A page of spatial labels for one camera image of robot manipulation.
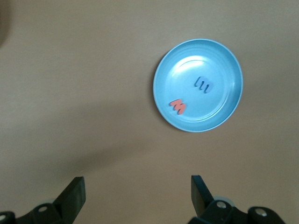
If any periwinkle foam letter m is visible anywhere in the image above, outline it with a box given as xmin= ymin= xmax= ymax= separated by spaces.
xmin=194 ymin=76 xmax=214 ymax=94

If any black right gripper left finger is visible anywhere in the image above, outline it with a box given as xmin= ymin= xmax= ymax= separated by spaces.
xmin=0 ymin=176 xmax=86 ymax=224

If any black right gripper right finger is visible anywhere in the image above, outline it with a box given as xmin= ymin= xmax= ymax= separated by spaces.
xmin=188 ymin=175 xmax=287 ymax=224

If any blue plate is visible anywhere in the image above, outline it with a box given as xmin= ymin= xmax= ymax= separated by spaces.
xmin=153 ymin=38 xmax=244 ymax=133

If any red foam letter w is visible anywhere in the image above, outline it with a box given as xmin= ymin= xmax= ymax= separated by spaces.
xmin=169 ymin=98 xmax=187 ymax=116

